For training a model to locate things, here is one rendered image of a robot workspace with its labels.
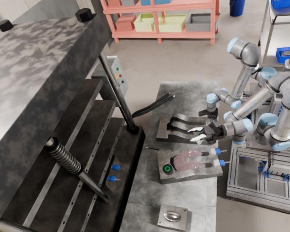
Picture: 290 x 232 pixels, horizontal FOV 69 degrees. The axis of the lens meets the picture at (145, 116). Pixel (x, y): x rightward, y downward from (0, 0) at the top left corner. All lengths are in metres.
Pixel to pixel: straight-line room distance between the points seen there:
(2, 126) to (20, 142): 0.09
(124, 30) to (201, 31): 1.80
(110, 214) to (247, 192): 1.37
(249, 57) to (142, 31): 3.70
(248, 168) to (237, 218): 0.53
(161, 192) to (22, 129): 1.23
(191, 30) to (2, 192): 4.25
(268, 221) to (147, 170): 1.37
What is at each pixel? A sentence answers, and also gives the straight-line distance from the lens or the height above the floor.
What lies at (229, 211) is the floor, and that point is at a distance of 2.63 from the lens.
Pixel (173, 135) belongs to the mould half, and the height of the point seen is 0.93.
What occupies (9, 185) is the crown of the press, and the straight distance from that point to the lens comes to 1.01.
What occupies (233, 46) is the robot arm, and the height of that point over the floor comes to 1.59.
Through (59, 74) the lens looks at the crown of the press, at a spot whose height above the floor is 1.97.
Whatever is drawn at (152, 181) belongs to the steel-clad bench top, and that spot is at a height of 0.80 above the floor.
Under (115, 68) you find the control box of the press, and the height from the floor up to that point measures 1.40.
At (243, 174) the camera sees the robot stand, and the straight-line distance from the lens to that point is 2.57.
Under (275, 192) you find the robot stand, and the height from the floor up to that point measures 0.21.
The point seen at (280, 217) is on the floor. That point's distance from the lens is 2.71.
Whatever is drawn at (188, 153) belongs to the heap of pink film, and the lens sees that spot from 1.84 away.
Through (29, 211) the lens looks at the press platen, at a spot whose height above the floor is 1.54.
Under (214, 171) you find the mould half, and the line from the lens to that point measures 1.84.
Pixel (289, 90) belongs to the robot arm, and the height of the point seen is 1.65.
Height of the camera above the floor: 2.51
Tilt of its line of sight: 47 degrees down
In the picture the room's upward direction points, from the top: 19 degrees counter-clockwise
